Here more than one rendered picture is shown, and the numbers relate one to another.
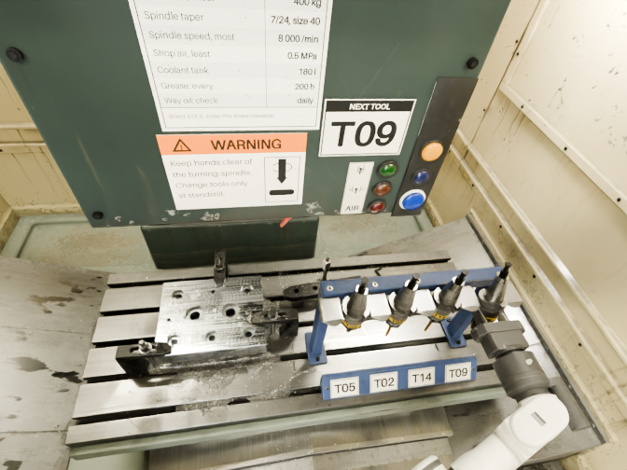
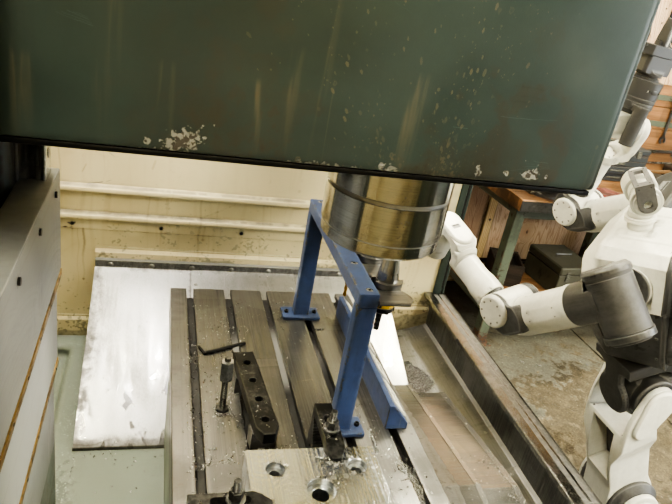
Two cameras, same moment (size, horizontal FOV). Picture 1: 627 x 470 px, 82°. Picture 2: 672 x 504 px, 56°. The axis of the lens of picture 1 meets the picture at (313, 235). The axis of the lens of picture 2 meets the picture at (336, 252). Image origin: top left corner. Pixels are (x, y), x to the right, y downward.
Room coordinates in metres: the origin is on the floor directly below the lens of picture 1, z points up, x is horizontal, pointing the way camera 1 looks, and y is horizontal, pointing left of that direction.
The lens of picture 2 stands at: (0.61, 0.98, 1.76)
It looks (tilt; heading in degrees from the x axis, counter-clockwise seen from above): 24 degrees down; 266
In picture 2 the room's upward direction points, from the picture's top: 11 degrees clockwise
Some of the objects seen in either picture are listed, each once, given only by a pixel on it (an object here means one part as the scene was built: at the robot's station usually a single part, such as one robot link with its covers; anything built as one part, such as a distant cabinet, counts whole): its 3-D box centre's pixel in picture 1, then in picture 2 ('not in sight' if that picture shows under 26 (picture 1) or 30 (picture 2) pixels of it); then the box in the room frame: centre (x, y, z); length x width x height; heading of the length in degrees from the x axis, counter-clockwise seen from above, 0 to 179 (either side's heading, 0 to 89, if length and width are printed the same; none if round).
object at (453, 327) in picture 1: (471, 309); (308, 265); (0.57, -0.47, 1.05); 0.10 x 0.05 x 0.30; 14
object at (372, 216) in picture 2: not in sight; (387, 193); (0.51, 0.21, 1.50); 0.16 x 0.16 x 0.12
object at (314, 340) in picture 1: (320, 324); (351, 369); (0.47, -0.05, 1.05); 0.10 x 0.05 x 0.30; 14
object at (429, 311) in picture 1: (424, 302); not in sight; (0.47, -0.27, 1.21); 0.07 x 0.05 x 0.01; 14
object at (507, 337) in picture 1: (508, 351); not in sight; (0.39, -0.46, 1.18); 0.13 x 0.12 x 0.10; 104
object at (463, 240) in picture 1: (419, 328); (258, 367); (0.66, -0.42, 0.75); 0.89 x 0.70 x 0.26; 14
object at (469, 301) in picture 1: (466, 298); not in sight; (0.49, -0.38, 1.21); 0.07 x 0.05 x 0.01; 14
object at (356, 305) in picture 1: (358, 297); (390, 262); (0.43, -0.11, 1.26); 0.04 x 0.04 x 0.07
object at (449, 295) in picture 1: (452, 289); not in sight; (0.48, -0.33, 1.26); 0.04 x 0.04 x 0.07
